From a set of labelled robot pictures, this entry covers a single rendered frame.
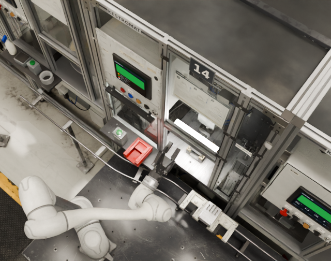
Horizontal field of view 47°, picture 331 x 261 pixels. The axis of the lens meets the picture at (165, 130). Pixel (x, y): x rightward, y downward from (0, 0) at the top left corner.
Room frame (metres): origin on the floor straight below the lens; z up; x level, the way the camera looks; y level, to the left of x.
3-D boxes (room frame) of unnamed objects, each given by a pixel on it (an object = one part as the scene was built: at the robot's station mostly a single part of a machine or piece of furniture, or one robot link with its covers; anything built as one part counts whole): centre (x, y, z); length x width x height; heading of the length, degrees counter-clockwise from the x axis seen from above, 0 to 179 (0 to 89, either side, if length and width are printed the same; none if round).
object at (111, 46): (1.26, 0.14, 1.60); 0.42 x 0.29 x 0.46; 54
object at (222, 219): (0.64, -0.30, 0.84); 0.36 x 0.14 x 0.10; 54
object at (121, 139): (1.13, 0.30, 0.97); 0.08 x 0.08 x 0.12; 54
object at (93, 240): (0.45, 0.41, 0.85); 0.18 x 0.16 x 0.22; 30
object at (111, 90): (1.15, 0.22, 1.37); 0.36 x 0.04 x 0.04; 54
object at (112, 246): (0.43, 0.39, 0.71); 0.22 x 0.18 x 0.06; 54
